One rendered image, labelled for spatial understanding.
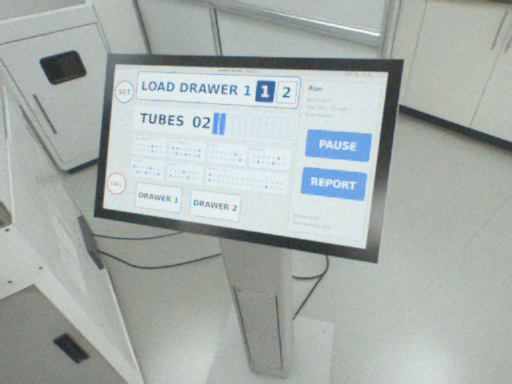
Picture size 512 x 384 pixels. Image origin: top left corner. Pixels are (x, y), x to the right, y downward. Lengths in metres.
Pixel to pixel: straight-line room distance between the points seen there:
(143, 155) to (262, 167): 0.22
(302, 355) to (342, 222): 0.98
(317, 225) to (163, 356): 1.17
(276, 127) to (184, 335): 1.21
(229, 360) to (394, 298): 0.77
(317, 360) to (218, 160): 1.05
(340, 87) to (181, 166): 0.30
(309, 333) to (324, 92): 1.13
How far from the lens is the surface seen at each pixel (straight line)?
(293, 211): 0.54
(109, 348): 1.23
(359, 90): 0.55
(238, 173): 0.56
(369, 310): 1.62
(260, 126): 0.56
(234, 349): 1.49
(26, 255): 0.88
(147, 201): 0.63
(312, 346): 1.48
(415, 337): 1.61
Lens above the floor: 1.39
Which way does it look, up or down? 41 degrees down
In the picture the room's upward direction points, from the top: 6 degrees counter-clockwise
